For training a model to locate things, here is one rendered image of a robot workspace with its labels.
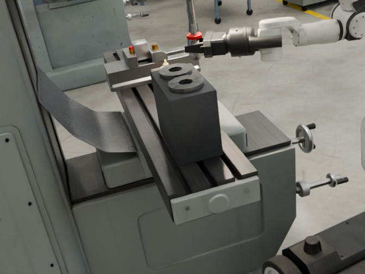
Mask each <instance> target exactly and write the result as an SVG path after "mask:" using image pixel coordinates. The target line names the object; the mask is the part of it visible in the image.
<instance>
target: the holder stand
mask: <svg viewBox="0 0 365 274"><path fill-rule="evenodd" d="M150 75H151V79H152V85H153V91H154V97H155V103H156V109H157V113H158V119H159V125H160V130H161V132H162V134H163V136H164V137H165V139H166V141H167V143H168V145H169V147H170V149H171V150H172V152H173V154H174V156H175V158H176V160H177V162H178V164H179V165H180V166H183V165H186V164H190V163H194V162H197V161H201V160H205V159H209V158H213V157H217V156H219V155H223V148H222V138H221V127H220V121H219V111H218V101H217V90H216V89H215V88H214V87H213V86H212V85H211V84H210V83H209V82H208V81H207V80H206V79H205V78H204V77H203V75H202V74H201V73H200V72H199V71H198V70H197V69H196V68H195V67H194V66H193V65H192V64H191V63H188V64H185V63H176V64H170V65H167V66H164V67H162V68H161V69H160V70H157V71H153V72H151V73H150Z"/></svg>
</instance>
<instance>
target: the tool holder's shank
mask: <svg viewBox="0 0 365 274"><path fill-rule="evenodd" d="M186 6H187V14H188V22H189V25H188V32H189V33H190V34H191V35H197V34H198V31H199V29H198V25H197V20H196V11H195V6H194V0H191V1H189V0H186Z"/></svg>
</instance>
